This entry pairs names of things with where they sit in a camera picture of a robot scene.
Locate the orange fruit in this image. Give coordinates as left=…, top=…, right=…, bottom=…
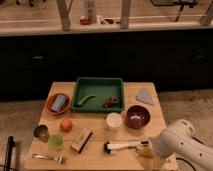
left=60, top=119, right=73, bottom=132

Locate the white paper cup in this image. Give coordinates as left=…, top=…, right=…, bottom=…
left=106, top=113, right=123, bottom=131

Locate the black cable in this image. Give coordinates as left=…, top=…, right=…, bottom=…
left=175, top=157, right=198, bottom=171

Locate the red object on shelf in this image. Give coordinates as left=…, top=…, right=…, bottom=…
left=80, top=16, right=92, bottom=25

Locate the white bottle on shelf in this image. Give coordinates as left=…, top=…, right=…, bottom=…
left=86, top=0, right=97, bottom=23

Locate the grey triangular cloth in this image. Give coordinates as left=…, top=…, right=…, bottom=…
left=136, top=88, right=154, bottom=106

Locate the wooden block eraser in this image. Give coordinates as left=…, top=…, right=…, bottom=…
left=71, top=128, right=92, bottom=153

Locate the orange plastic bowl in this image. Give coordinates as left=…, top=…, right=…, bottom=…
left=44, top=93, right=70, bottom=115

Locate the brown grape bunch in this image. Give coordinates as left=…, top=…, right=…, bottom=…
left=103, top=96, right=119, bottom=108

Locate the green chili pepper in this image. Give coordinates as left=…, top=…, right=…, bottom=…
left=77, top=94, right=97, bottom=106

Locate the green plastic cup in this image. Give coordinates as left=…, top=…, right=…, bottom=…
left=48, top=134, right=64, bottom=151

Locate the metal fork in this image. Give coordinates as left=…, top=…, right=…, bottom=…
left=32, top=154, right=65, bottom=164

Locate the metal cup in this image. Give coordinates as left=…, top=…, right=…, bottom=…
left=33, top=125, right=49, bottom=143

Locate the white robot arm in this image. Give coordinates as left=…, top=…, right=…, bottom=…
left=153, top=119, right=213, bottom=171

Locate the dark red bowl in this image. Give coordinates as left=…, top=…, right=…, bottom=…
left=125, top=105, right=150, bottom=129

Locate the white handled brush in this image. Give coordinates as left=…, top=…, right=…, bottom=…
left=103, top=141, right=149, bottom=154

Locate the black stand post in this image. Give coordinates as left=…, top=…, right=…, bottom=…
left=4, top=136, right=15, bottom=171

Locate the grey can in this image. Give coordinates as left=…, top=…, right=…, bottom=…
left=51, top=94, right=67, bottom=112

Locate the green plastic tray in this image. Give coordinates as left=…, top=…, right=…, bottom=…
left=71, top=77, right=125, bottom=113

